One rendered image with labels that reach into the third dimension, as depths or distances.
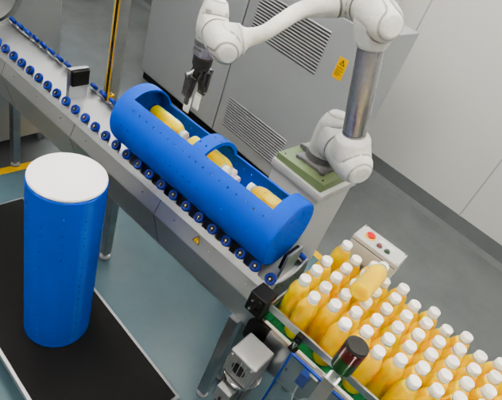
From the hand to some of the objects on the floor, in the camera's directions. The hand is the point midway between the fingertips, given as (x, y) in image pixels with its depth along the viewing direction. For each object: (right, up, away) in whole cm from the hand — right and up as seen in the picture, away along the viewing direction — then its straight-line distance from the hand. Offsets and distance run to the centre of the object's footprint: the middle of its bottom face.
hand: (191, 103), depth 186 cm
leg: (-134, -15, +128) cm, 186 cm away
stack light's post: (+14, -169, +8) cm, 170 cm away
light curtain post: (-79, -38, +127) cm, 154 cm away
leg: (-143, -19, +118) cm, 187 cm away
